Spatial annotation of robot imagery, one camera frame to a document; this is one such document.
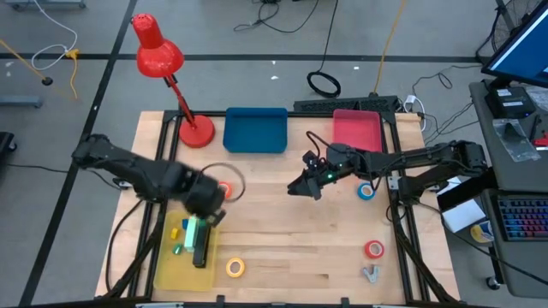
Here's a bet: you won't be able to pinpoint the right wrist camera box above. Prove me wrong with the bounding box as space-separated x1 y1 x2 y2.
302 150 320 170

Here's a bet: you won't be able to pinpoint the white floor cable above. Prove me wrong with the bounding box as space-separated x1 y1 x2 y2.
30 0 79 72

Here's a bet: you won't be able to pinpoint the grey staple remover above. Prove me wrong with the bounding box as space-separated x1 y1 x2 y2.
362 264 381 285

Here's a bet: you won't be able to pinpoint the black coiled cable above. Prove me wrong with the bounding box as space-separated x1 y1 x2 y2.
307 0 343 98

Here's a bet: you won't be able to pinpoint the yellow rod with black foot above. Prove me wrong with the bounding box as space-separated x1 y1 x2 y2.
0 38 55 86

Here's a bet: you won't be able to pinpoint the clear plastic bag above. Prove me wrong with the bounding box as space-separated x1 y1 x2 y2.
491 118 541 163

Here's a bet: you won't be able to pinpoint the blue tape roll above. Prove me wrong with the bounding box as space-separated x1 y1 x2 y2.
357 182 377 201

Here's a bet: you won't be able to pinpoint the black mini computer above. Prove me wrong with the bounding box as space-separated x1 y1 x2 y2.
485 86 536 120

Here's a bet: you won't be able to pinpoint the pink plastic bin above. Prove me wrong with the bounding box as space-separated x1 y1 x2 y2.
332 108 384 154

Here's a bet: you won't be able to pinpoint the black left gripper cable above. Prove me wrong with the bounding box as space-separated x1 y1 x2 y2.
200 162 247 202

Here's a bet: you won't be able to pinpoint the rainbow backlit keyboard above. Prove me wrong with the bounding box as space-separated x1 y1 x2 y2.
497 197 548 242

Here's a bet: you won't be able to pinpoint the black floor fan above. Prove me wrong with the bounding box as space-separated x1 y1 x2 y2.
475 0 545 65

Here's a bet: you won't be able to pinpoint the black aluminium table frame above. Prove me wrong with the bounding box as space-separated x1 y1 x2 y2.
104 110 462 308

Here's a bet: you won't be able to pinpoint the black keyboard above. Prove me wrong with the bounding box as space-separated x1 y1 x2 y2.
293 94 399 115

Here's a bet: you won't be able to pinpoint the mint green stapler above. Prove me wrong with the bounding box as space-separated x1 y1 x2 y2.
183 216 201 253

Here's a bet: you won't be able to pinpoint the white power adapter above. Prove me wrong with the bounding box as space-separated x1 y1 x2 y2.
402 94 427 132

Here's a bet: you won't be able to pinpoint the orange tape roll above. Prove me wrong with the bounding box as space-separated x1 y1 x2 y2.
217 181 235 201

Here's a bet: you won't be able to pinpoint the white paper box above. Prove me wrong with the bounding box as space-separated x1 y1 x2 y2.
441 198 487 234

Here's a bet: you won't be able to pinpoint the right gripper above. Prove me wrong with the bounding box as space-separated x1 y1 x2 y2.
287 147 356 201

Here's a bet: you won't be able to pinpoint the grey desk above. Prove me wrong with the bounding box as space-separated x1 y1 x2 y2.
468 79 548 299

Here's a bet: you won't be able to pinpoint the red desk lamp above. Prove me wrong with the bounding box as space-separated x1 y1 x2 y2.
130 12 217 150

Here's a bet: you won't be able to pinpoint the yellow hanging cable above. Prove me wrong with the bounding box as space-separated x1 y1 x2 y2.
373 0 407 95

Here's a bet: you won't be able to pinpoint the yellow plastic bin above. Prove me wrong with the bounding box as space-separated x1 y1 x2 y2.
152 209 220 293

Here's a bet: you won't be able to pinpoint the yellow tape roll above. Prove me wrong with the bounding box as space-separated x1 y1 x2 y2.
225 257 247 279

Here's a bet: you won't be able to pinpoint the red tape roll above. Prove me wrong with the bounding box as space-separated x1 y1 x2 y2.
364 240 385 260

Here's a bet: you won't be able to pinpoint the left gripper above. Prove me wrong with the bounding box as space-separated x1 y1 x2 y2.
183 173 228 228

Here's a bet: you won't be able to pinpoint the large computer monitor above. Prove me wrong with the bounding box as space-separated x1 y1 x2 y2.
481 0 548 89

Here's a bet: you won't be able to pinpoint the yellow and blue round container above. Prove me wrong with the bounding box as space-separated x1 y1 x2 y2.
469 220 494 244

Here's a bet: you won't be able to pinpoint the black stapler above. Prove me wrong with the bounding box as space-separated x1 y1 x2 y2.
192 222 212 270

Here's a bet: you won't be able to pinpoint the blue plastic bin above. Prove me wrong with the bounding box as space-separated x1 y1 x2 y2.
222 106 289 154

